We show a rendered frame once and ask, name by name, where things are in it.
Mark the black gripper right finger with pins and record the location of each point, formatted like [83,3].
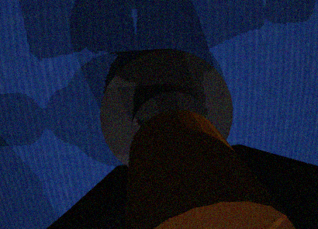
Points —
[293,184]

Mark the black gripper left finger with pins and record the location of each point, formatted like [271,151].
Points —
[103,207]

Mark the orange knob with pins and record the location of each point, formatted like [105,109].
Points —
[183,174]

